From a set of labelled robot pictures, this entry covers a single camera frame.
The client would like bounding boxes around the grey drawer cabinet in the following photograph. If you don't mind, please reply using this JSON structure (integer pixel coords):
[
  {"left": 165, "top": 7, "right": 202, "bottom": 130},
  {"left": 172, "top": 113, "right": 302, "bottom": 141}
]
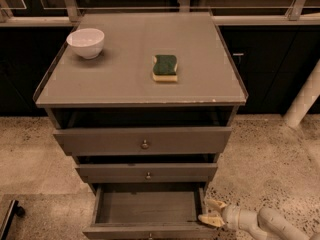
[{"left": 33, "top": 11, "right": 249, "bottom": 240}]

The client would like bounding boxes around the grey middle drawer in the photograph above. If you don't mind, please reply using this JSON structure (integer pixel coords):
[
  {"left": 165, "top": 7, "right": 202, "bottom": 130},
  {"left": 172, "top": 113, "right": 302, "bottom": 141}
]
[{"left": 76, "top": 163, "right": 217, "bottom": 183}]

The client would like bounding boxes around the grey top drawer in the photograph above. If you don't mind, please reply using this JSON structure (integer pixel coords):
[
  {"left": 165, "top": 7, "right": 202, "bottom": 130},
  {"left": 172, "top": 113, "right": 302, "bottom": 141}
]
[{"left": 54, "top": 127, "right": 231, "bottom": 156}]

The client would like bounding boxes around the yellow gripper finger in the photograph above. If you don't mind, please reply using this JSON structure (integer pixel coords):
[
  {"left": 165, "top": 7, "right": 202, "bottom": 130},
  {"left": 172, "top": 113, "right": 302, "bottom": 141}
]
[
  {"left": 207, "top": 199, "right": 227, "bottom": 213},
  {"left": 198, "top": 214, "right": 225, "bottom": 227}
]

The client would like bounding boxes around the grey bottom drawer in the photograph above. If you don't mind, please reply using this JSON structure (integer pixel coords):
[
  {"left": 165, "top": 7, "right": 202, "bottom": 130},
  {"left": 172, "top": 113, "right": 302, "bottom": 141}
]
[{"left": 83, "top": 183, "right": 214, "bottom": 240}]

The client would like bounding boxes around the grey drawer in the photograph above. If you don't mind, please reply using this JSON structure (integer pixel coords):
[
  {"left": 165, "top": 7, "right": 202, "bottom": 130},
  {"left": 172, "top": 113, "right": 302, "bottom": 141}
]
[
  {"left": 83, "top": 183, "right": 214, "bottom": 240},
  {"left": 54, "top": 127, "right": 231, "bottom": 156},
  {"left": 76, "top": 163, "right": 217, "bottom": 183}
]

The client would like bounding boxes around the metal railing frame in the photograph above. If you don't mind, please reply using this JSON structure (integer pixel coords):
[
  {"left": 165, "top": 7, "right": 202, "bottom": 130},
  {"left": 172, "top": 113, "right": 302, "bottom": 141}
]
[{"left": 0, "top": 0, "right": 320, "bottom": 26}]

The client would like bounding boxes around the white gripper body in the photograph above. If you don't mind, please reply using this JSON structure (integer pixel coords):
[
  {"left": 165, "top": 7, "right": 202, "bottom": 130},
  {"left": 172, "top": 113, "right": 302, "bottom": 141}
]
[{"left": 222, "top": 205, "right": 260, "bottom": 236}]

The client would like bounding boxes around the white ceramic bowl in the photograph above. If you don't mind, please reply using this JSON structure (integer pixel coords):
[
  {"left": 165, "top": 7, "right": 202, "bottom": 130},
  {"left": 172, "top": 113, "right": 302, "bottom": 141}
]
[{"left": 66, "top": 28, "right": 105, "bottom": 59}]

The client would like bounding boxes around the black wheeled cart base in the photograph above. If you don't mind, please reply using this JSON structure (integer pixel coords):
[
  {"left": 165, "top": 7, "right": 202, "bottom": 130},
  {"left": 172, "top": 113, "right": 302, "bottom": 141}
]
[{"left": 0, "top": 200, "right": 25, "bottom": 240}]

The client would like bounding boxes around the white pillar leg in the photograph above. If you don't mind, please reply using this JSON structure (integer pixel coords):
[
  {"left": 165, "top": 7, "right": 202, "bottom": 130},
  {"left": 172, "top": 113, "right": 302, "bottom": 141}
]
[{"left": 284, "top": 60, "right": 320, "bottom": 128}]

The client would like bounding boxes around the green yellow sponge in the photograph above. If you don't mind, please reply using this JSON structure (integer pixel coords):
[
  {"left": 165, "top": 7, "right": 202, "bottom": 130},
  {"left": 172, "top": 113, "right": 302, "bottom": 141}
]
[{"left": 152, "top": 54, "right": 178, "bottom": 82}]

